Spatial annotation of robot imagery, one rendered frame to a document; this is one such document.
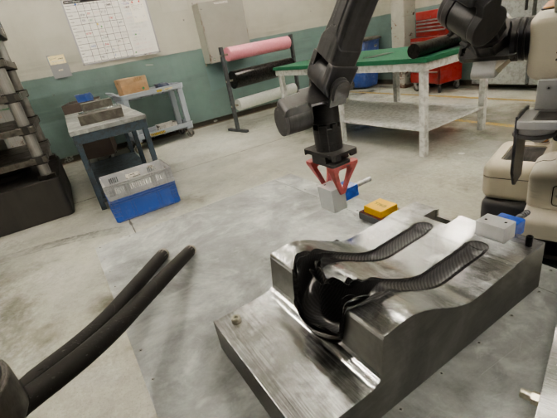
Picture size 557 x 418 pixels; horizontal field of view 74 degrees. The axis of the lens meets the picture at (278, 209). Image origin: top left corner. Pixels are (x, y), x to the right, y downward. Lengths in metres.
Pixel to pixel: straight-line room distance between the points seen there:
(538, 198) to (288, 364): 0.72
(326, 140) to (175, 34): 6.35
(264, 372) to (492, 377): 0.31
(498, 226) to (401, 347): 0.31
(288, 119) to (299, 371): 0.43
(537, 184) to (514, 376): 0.52
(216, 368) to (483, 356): 0.41
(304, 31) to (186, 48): 2.43
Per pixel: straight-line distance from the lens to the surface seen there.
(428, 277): 0.65
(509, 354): 0.66
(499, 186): 1.33
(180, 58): 7.01
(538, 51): 0.96
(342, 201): 0.82
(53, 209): 4.28
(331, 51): 0.69
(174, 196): 3.67
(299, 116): 0.72
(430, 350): 0.58
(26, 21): 6.78
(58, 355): 0.68
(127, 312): 0.67
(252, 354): 0.58
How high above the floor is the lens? 1.27
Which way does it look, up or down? 25 degrees down
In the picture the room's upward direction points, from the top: 11 degrees counter-clockwise
